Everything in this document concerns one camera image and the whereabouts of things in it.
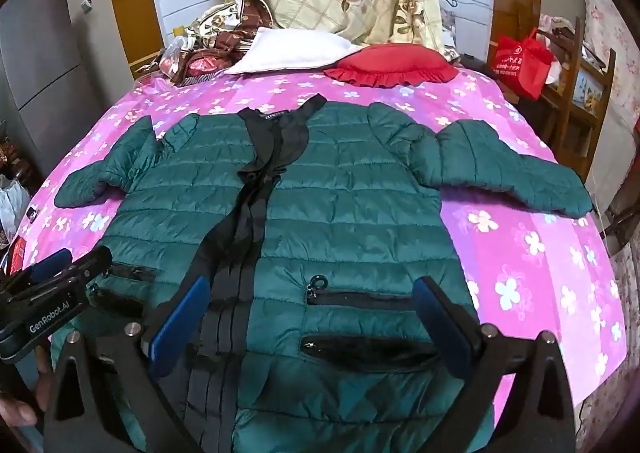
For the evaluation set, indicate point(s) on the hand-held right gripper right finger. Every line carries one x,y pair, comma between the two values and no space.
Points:
441,328

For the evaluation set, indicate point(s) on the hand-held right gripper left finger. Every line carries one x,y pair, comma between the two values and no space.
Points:
180,323

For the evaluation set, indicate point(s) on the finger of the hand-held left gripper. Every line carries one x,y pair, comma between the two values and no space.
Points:
95,260
50,264

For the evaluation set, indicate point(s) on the green puffer jacket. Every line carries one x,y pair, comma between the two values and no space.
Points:
350,193

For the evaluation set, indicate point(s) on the person's left hand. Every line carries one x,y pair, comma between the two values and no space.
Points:
17,413

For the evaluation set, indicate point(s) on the small red packet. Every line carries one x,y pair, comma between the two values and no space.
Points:
17,253

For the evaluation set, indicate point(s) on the small black object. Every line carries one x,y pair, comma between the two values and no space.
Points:
31,214

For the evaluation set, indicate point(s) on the white plastic bag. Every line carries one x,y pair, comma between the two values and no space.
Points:
12,210

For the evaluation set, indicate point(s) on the pink floral bedsheet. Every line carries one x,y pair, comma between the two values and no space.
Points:
525,243

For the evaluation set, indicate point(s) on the grey refrigerator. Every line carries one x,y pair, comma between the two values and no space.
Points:
45,63

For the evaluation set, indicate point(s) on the red shiny packet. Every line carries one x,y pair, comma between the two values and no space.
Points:
200,65

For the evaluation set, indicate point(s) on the wooden chair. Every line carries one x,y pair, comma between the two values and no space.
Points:
570,98

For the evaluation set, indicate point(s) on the red ruffled pillow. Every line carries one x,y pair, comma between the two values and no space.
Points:
395,64

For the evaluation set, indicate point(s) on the red shopping bag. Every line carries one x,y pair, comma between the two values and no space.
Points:
520,63

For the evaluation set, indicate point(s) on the white pillow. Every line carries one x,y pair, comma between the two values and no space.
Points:
285,50

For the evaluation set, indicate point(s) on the pink cloth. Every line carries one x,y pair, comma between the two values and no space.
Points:
555,25

